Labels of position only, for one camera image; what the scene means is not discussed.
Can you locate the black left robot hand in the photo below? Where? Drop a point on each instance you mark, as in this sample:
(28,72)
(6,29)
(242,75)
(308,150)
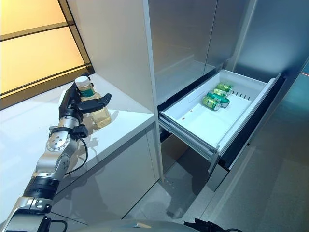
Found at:
(72,106)

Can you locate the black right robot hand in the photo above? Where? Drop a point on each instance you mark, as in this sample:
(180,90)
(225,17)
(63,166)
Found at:
(205,227)

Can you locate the yellow drink bottle white cap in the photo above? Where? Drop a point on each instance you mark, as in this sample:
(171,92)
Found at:
(102,118)

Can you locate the white fridge drawer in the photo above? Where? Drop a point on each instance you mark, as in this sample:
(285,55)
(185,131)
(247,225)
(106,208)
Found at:
(205,120)

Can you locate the stainless steel fridge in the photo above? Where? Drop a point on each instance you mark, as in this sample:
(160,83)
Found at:
(183,36)

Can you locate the grey robot torso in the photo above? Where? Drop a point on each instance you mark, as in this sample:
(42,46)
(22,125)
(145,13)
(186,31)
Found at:
(144,227)

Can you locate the tall white cabinet panel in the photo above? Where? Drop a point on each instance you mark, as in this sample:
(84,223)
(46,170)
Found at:
(113,48)

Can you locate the white counter cabinet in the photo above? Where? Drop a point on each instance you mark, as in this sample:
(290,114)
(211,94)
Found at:
(120,174)

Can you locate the dark green drink can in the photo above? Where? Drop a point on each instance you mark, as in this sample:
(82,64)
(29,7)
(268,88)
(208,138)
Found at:
(216,96)

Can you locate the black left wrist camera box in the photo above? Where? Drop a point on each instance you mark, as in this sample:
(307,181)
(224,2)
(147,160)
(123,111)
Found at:
(80,131)

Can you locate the amber window with black frame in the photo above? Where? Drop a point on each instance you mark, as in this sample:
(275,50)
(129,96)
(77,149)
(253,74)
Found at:
(36,48)

